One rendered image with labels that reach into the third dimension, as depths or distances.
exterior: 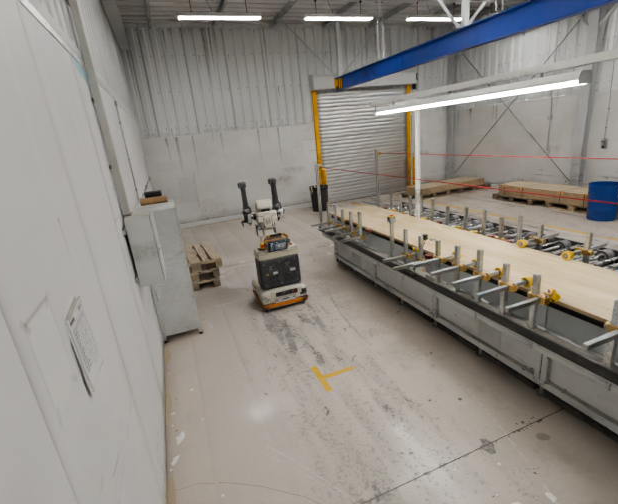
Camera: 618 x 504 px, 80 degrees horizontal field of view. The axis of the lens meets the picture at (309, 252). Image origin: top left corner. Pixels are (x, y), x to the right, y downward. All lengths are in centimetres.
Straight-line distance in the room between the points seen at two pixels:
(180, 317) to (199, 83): 737
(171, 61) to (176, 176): 280
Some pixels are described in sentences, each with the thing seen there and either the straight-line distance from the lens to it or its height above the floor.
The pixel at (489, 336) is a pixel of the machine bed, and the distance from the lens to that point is 380.
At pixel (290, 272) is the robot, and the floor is 46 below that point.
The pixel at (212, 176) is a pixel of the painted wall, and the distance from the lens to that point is 1067.
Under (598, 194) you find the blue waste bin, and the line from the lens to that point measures 900.
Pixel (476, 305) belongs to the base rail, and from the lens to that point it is 338.
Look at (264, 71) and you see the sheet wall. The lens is 1115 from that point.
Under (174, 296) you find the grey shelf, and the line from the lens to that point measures 451.
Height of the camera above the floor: 218
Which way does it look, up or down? 18 degrees down
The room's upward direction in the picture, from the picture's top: 6 degrees counter-clockwise
